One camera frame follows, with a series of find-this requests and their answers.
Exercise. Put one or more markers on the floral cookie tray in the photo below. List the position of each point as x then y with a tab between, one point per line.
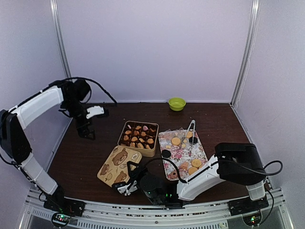
182	156

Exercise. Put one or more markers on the right aluminium frame post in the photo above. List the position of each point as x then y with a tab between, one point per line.
252	28

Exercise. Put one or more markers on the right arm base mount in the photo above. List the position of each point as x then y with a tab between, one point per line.
251	211

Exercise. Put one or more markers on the black sandwich cookie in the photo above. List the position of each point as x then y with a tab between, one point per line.
166	154
193	140

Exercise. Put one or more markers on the front aluminium rail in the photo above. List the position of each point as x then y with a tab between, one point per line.
209	215

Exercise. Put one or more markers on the round golden biscuit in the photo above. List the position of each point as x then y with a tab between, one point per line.
192	170

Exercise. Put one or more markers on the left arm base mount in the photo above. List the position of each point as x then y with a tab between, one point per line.
64	213

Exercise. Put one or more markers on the left aluminium frame post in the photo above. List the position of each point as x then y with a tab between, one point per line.
60	40

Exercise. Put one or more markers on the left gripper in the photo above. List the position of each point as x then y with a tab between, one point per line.
82	132

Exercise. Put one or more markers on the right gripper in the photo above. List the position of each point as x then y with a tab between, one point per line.
140	170

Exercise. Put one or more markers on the gold cookie tin box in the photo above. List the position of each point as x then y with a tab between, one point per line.
142	141

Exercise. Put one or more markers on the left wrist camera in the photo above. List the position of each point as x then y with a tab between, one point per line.
97	111

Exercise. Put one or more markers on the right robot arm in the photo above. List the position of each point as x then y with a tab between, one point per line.
234	162

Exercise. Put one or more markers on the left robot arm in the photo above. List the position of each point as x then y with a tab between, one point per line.
13	123

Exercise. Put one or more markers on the aluminium frame post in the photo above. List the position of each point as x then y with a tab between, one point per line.
252	28
60	40

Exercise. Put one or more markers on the silver tin lid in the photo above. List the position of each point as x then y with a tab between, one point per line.
115	169

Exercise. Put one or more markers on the green plastic bowl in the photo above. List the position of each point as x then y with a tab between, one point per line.
176	104

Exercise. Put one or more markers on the steel kitchen tongs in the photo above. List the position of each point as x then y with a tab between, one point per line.
191	129

